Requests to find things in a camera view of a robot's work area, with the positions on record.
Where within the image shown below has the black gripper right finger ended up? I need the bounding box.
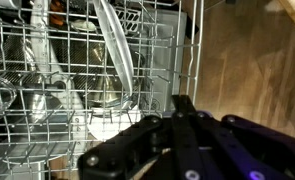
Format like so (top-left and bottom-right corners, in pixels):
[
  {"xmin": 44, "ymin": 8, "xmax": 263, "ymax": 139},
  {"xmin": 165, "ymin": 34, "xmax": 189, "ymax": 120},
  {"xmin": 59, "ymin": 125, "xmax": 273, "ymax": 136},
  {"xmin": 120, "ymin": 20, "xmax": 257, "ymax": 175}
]
[{"xmin": 183, "ymin": 94, "xmax": 295, "ymax": 180}]

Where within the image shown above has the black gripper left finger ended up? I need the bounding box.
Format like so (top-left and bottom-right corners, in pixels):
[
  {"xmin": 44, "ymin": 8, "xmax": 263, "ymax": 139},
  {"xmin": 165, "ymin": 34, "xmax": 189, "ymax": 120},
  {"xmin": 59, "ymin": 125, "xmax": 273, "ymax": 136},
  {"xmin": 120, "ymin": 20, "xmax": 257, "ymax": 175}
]
[{"xmin": 76, "ymin": 94, "xmax": 188, "ymax": 180}]

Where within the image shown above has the white dinner plate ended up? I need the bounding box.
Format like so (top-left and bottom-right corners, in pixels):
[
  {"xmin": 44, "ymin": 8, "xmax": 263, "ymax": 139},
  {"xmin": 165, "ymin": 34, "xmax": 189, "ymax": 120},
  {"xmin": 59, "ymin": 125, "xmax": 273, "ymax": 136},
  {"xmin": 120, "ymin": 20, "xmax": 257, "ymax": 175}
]
[{"xmin": 92, "ymin": 0, "xmax": 135, "ymax": 98}]

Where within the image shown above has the stainless steel bowl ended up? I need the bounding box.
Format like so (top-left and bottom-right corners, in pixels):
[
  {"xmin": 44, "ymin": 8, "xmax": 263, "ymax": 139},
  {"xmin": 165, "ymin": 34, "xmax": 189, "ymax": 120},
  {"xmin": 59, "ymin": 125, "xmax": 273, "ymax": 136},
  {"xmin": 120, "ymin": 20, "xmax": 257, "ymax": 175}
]
[{"xmin": 81, "ymin": 39, "xmax": 146, "ymax": 109}]

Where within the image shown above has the wire dishwasher rack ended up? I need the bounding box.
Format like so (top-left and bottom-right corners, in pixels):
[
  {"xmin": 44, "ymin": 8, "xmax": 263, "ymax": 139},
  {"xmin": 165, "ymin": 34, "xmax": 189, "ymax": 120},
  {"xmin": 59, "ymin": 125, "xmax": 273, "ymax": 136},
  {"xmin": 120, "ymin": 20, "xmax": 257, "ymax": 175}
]
[{"xmin": 0, "ymin": 0, "xmax": 205, "ymax": 180}]

